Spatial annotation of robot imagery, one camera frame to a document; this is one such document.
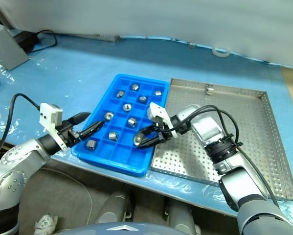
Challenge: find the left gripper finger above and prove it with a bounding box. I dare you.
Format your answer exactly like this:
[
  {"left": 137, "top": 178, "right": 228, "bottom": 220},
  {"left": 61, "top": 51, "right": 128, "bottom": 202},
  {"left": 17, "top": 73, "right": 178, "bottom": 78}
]
[
  {"left": 69, "top": 112, "right": 91, "bottom": 126},
  {"left": 77, "top": 120, "right": 105, "bottom": 142}
]

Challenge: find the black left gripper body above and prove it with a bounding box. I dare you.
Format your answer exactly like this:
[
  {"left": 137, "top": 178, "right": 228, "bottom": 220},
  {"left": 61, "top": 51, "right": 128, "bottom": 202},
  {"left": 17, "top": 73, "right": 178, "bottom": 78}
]
[{"left": 57, "top": 119, "right": 82, "bottom": 148}]

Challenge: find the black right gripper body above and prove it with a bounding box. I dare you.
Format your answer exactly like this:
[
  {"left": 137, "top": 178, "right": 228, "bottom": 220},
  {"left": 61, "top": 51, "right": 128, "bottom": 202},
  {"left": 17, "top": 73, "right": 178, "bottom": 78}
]
[{"left": 153, "top": 120, "right": 174, "bottom": 144}]

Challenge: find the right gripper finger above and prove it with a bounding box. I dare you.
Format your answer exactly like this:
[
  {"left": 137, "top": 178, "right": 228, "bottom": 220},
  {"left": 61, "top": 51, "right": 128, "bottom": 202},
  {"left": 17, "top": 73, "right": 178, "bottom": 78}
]
[
  {"left": 136, "top": 137, "right": 163, "bottom": 149},
  {"left": 135, "top": 126, "right": 159, "bottom": 138}
]

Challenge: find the blue plastic compartment tray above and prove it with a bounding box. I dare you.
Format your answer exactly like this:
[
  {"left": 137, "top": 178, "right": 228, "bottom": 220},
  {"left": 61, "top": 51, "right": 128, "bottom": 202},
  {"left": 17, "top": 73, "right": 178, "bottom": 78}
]
[{"left": 70, "top": 73, "right": 170, "bottom": 177}]

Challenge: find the perforated steel tray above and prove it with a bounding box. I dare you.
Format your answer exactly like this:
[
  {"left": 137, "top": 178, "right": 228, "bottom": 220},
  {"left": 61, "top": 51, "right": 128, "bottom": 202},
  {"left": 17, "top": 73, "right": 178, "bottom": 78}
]
[{"left": 150, "top": 77, "right": 293, "bottom": 201}]

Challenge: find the grey left robot leg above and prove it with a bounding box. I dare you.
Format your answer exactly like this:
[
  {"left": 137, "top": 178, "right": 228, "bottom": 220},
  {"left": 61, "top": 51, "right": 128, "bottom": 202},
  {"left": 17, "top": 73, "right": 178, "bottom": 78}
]
[{"left": 96, "top": 191, "right": 135, "bottom": 224}]

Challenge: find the grey robot leg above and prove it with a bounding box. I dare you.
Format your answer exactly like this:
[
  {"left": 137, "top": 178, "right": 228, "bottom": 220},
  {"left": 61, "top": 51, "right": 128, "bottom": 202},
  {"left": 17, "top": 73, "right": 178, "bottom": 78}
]
[
  {"left": 163, "top": 197, "right": 201, "bottom": 235},
  {"left": 96, "top": 191, "right": 135, "bottom": 224}
]

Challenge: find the grey right robot leg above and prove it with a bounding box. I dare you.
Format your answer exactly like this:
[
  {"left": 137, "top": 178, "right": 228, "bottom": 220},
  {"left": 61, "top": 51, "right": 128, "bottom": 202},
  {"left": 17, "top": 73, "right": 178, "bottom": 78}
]
[{"left": 163, "top": 197, "right": 201, "bottom": 235}]

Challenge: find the grey metal strip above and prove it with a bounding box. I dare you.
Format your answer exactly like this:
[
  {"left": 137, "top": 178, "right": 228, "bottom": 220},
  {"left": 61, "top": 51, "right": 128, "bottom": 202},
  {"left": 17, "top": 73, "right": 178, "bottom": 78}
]
[{"left": 70, "top": 33, "right": 121, "bottom": 43}]

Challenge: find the crumpled white bag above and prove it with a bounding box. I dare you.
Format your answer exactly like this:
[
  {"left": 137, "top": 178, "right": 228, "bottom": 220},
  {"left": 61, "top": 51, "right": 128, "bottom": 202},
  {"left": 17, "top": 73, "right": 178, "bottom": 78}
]
[{"left": 34, "top": 213, "right": 59, "bottom": 235}]

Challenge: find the black power adapter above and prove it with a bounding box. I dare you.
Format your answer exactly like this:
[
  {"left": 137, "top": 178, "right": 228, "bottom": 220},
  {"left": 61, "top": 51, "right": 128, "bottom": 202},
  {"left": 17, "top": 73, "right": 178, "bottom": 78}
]
[{"left": 14, "top": 31, "right": 39, "bottom": 53}]

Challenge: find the grey box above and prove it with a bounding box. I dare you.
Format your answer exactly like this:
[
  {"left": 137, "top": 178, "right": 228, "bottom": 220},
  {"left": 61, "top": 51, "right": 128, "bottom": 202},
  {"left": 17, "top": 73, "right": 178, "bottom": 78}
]
[{"left": 0, "top": 24, "right": 30, "bottom": 71}]

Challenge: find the grey robot torso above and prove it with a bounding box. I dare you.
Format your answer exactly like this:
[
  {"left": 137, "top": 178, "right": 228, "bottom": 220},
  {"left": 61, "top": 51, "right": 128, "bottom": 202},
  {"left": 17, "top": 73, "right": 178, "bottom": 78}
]
[{"left": 79, "top": 221, "right": 168, "bottom": 235}]

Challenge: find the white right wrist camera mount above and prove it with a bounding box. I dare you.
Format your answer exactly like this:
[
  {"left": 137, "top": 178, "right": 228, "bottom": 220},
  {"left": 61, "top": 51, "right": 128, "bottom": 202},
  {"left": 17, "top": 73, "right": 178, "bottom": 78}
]
[{"left": 147, "top": 102, "right": 179, "bottom": 138}]

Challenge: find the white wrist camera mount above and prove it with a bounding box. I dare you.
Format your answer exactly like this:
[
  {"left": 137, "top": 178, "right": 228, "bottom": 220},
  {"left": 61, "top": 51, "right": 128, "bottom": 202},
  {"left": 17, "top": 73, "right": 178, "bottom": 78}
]
[
  {"left": 39, "top": 102, "right": 70, "bottom": 151},
  {"left": 147, "top": 102, "right": 179, "bottom": 138}
]

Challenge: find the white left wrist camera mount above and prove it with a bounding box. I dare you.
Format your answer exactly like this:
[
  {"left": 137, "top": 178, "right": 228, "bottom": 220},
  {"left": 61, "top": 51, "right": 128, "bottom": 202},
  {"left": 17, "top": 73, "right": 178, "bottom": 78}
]
[{"left": 39, "top": 102, "right": 70, "bottom": 151}]

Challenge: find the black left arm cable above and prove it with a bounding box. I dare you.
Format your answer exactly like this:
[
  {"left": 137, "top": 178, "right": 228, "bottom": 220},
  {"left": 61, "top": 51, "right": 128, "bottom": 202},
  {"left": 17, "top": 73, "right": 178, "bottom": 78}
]
[{"left": 0, "top": 93, "right": 42, "bottom": 167}]

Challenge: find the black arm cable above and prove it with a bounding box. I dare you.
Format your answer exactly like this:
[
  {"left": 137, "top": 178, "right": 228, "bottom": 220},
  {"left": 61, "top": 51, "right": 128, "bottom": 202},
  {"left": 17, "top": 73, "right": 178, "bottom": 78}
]
[
  {"left": 0, "top": 93, "right": 42, "bottom": 167},
  {"left": 182, "top": 104, "right": 280, "bottom": 208}
]

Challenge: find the white floor cable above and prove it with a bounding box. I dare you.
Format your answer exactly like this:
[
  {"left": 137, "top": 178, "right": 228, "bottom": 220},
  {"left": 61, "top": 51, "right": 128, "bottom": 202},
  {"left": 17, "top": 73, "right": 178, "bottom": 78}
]
[{"left": 42, "top": 168, "right": 93, "bottom": 222}]

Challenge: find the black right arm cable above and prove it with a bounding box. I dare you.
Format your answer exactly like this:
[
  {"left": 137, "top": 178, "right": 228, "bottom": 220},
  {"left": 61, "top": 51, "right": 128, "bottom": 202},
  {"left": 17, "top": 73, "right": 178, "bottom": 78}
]
[{"left": 182, "top": 104, "right": 280, "bottom": 208}]

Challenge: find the black adapter cable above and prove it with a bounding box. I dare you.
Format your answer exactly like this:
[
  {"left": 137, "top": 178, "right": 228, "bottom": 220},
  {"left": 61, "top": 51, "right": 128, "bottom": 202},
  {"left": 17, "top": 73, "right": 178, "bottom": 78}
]
[{"left": 30, "top": 29, "right": 58, "bottom": 53}]

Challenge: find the white tape ring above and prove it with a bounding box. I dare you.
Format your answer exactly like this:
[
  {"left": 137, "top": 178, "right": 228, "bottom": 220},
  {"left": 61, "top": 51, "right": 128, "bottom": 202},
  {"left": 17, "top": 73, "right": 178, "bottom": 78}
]
[{"left": 212, "top": 47, "right": 232, "bottom": 59}]

